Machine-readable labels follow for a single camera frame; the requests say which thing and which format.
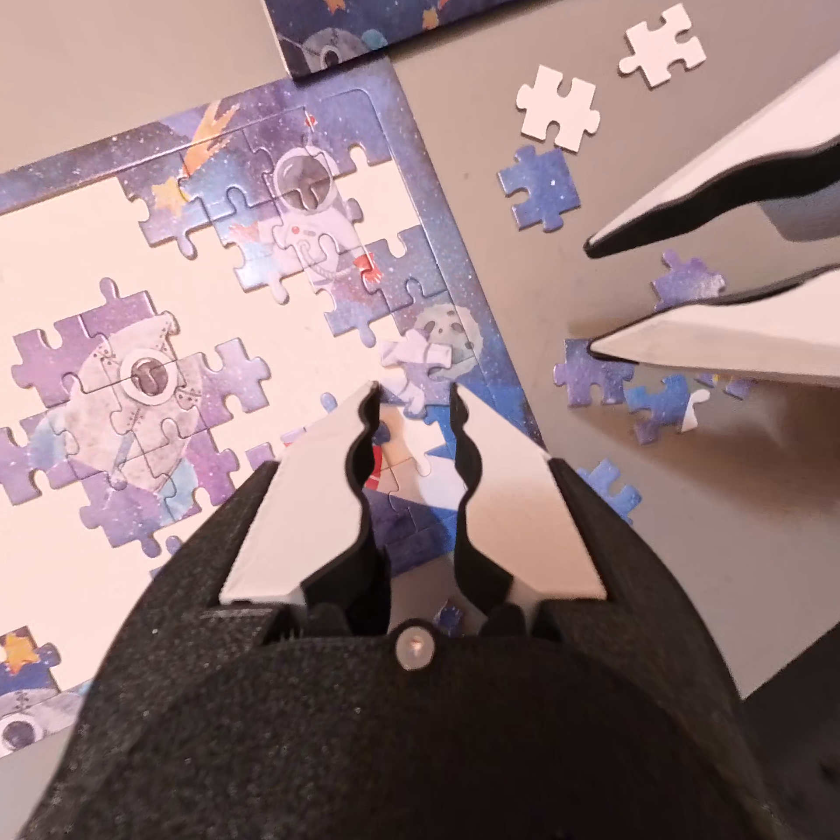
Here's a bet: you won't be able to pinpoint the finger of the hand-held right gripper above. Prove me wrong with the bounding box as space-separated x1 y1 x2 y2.
583 49 840 259
587 264 840 389

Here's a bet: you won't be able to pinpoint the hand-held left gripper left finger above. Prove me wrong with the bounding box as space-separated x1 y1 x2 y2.
218 381 391 634

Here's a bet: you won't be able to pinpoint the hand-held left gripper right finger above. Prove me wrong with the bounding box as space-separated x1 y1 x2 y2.
450 381 609 634

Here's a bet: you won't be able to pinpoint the blue white jigsaw puzzle piece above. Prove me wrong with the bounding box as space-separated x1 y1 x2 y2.
379 330 455 416

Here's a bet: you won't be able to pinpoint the puzzle pieces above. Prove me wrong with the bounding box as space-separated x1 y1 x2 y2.
430 2 757 641

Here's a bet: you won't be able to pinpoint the space puzzle board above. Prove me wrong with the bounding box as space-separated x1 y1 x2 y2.
0 69 547 762

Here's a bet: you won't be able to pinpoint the grey desk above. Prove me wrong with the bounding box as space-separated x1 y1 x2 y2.
0 0 840 762

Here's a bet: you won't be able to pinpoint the illustrated puzzle box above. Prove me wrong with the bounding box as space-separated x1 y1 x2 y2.
261 0 526 81

